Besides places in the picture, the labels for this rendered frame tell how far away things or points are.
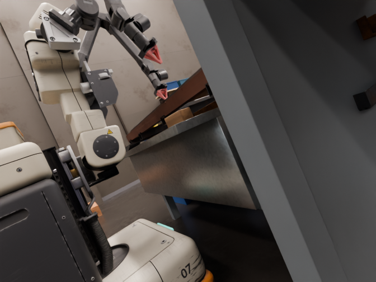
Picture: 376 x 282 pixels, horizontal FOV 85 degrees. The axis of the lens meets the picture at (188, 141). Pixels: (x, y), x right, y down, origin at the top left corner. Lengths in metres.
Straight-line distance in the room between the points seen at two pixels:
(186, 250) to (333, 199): 0.58
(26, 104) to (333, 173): 5.08
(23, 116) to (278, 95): 4.96
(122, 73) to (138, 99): 0.75
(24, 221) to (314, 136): 0.72
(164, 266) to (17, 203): 0.49
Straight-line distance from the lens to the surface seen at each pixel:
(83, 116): 0.94
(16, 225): 0.76
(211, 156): 0.81
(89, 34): 1.50
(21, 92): 5.26
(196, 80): 0.80
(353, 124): 0.49
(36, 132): 5.00
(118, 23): 1.06
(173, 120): 0.79
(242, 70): 0.23
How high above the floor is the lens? 0.65
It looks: 2 degrees down
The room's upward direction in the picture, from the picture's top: 24 degrees counter-clockwise
